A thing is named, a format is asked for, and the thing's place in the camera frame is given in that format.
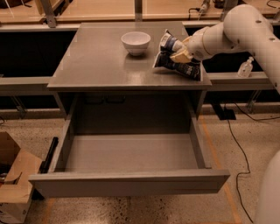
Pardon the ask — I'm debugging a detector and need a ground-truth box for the blue chip bag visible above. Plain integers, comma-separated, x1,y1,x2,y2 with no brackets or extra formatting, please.
153,30,203,81

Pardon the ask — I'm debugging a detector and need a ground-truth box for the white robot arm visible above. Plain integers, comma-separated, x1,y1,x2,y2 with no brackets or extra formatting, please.
171,4,280,224

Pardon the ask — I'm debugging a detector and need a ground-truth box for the grey cabinet counter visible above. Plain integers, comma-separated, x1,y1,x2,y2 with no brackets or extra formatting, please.
48,22,211,112

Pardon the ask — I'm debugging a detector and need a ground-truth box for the grey open top drawer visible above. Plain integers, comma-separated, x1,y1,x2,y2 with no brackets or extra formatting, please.
28,99,231,199

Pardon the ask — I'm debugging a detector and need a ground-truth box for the white ceramic bowl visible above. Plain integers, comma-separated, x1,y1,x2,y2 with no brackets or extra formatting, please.
121,31,151,56

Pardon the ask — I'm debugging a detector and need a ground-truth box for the clear sanitizer pump bottle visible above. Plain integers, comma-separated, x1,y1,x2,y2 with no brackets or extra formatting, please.
237,57,254,78

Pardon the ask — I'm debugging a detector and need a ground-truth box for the wooden back table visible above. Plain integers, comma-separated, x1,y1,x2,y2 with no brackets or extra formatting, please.
0,0,279,24

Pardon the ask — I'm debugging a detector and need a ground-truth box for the brown cardboard box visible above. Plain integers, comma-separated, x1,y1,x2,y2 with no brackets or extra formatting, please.
0,132,42,224

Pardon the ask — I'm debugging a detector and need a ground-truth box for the black floor cable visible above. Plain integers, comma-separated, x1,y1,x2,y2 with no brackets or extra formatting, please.
223,102,280,224

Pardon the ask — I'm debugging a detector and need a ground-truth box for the grey metal shelf rail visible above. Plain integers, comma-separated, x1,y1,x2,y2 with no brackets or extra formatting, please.
0,72,274,96

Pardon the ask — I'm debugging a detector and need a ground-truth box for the black drawer slide rail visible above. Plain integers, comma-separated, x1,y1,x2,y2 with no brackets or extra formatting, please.
39,136,59,173

